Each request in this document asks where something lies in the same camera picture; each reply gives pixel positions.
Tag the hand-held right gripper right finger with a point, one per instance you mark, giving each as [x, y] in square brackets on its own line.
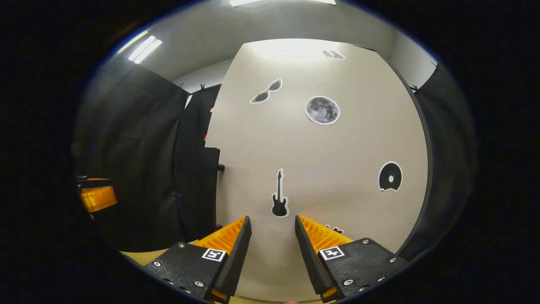
[310, 261]

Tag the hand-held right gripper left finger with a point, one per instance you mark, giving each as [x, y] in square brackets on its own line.
[236, 261]

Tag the long ceiling light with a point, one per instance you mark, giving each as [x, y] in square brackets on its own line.
[145, 49]
[282, 2]

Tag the beige cabinet door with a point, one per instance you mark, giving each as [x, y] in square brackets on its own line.
[337, 190]

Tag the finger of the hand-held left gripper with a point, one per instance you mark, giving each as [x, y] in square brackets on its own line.
[99, 198]
[95, 183]

